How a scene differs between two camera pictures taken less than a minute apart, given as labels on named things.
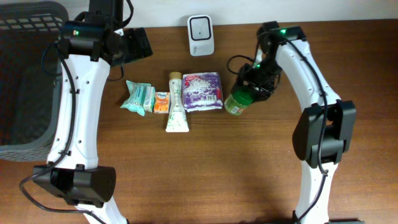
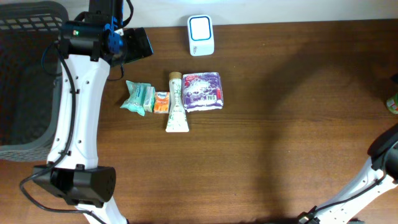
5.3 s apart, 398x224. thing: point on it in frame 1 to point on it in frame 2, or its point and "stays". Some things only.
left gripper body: [126, 48] stays
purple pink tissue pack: [202, 91] stays
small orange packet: [162, 101] stays
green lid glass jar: [236, 102] to [392, 106]
